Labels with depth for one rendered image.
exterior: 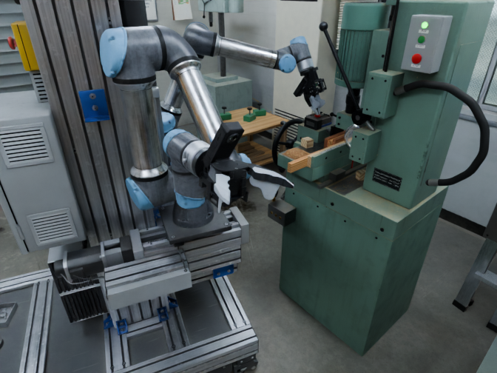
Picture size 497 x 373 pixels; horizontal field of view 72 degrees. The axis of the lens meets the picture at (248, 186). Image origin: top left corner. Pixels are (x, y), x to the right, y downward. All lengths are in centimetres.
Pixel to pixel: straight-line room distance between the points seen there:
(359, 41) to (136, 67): 87
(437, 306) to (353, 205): 102
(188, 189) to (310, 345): 127
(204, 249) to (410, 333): 124
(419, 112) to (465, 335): 129
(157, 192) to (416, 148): 92
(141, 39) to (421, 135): 96
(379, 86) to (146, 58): 78
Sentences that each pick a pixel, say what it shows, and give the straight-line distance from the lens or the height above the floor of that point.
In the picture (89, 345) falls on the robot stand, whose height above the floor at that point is 21.
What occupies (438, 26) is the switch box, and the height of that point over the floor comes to 145.
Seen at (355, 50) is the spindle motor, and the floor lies 134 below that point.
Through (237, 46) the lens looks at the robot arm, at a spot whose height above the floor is 134.
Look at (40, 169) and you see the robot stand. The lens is 125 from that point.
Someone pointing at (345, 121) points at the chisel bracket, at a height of 104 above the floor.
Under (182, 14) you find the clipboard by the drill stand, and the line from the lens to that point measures 439.
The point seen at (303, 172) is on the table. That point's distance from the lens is 150.
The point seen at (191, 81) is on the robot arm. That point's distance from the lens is 99.
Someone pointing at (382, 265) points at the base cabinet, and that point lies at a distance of 153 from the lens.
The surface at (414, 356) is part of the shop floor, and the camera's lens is 203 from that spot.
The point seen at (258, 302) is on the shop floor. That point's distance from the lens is 207.
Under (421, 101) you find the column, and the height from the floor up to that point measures 122.
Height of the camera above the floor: 155
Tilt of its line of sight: 30 degrees down
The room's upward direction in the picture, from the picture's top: straight up
